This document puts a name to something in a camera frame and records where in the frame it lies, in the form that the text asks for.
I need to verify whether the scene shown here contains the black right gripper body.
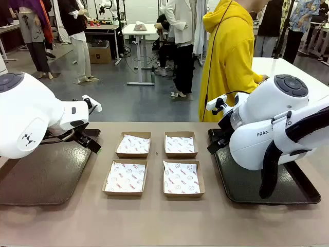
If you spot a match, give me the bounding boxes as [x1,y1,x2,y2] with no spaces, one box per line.
[217,120,233,142]

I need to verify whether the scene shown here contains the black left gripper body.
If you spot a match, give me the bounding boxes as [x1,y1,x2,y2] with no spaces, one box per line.
[73,126,93,146]

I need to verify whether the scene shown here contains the brown cardboard food box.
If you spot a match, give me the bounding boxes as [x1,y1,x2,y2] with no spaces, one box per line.
[163,131,199,158]
[102,159,149,197]
[162,160,206,198]
[115,131,152,158]

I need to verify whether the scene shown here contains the person's right forearm yellow sleeve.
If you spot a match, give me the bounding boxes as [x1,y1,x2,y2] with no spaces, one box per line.
[240,55,263,84]

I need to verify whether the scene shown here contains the dark brown plastic tray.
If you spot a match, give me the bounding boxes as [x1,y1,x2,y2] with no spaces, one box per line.
[0,128,101,206]

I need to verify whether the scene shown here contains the white printed paper liner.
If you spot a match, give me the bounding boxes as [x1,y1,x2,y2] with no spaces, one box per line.
[165,134,194,154]
[163,161,200,195]
[104,162,146,192]
[117,134,151,154]

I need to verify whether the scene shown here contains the person in yellow hoodie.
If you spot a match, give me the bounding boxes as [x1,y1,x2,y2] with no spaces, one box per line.
[199,0,268,123]

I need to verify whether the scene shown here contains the mannequin black vest white trousers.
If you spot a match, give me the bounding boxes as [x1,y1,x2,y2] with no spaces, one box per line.
[58,0,95,83]

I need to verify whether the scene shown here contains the brown cardboard shipping box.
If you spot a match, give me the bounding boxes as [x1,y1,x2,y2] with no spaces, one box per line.
[88,42,113,64]

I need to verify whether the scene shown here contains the large white table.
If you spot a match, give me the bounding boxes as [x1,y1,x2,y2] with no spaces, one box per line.
[251,57,329,103]

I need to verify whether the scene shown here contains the white standing desk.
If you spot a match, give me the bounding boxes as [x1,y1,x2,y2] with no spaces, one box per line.
[122,23,158,86]

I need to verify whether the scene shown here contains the person in black clothes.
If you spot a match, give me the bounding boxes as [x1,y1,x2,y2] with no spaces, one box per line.
[153,14,178,77]

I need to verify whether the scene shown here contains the grey cluttered workbench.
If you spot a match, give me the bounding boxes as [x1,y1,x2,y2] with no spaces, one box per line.
[84,19,122,65]

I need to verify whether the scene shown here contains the person black top grey trousers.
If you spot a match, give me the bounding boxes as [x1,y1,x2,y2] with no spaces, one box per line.
[254,0,283,58]

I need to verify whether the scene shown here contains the person white jacket black trousers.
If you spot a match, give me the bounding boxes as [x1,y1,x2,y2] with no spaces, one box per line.
[164,0,196,98]

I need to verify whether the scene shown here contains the mannequin purple top grey skirt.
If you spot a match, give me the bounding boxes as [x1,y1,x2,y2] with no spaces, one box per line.
[9,0,54,80]

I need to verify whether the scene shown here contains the dark wooden desk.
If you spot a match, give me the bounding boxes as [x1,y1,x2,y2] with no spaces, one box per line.
[0,23,26,62]

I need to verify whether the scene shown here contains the person in blue floral shirt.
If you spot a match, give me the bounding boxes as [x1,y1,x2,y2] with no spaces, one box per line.
[287,0,322,65]

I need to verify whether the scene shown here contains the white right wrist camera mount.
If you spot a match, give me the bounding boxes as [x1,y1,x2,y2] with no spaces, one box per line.
[206,94,230,116]

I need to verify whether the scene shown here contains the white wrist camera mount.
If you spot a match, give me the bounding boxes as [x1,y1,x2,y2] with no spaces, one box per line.
[206,94,230,116]
[81,94,103,115]

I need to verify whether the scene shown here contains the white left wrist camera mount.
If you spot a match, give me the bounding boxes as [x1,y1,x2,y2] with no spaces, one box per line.
[81,94,103,115]

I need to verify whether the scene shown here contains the black handled plastic tray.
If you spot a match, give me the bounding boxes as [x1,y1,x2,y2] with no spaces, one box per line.
[207,128,322,205]

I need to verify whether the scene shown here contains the thin black cable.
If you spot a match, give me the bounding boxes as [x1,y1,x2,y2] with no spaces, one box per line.
[202,0,233,123]

